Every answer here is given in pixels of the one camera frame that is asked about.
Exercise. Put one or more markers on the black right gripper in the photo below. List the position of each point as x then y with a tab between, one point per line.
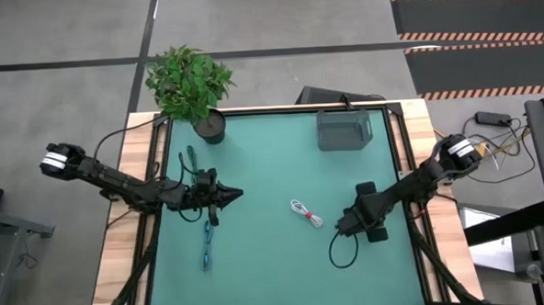
371	212

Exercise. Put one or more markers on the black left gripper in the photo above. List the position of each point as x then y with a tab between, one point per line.
207	189

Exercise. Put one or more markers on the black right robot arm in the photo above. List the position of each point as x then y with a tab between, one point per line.
420	183

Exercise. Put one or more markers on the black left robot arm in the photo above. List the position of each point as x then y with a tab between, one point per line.
117	180

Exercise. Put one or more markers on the black plant pot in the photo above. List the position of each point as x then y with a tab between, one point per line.
211	130

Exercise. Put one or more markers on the grey translucent plastic bin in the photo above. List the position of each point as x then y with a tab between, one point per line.
344	131

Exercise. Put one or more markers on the teal table mat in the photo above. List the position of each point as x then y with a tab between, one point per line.
268	272

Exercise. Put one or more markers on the green leafy plant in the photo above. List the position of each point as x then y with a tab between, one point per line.
186	82

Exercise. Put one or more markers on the black power adapter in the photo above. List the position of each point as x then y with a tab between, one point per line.
493	118

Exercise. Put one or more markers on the black striped-edge floor mat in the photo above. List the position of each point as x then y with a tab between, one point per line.
477	15
484	69

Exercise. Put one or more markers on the grey side desk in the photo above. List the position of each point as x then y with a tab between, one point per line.
8	221

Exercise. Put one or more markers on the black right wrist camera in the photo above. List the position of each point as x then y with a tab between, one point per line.
348	222

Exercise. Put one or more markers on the black aluminium table frame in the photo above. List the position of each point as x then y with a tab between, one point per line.
404	133

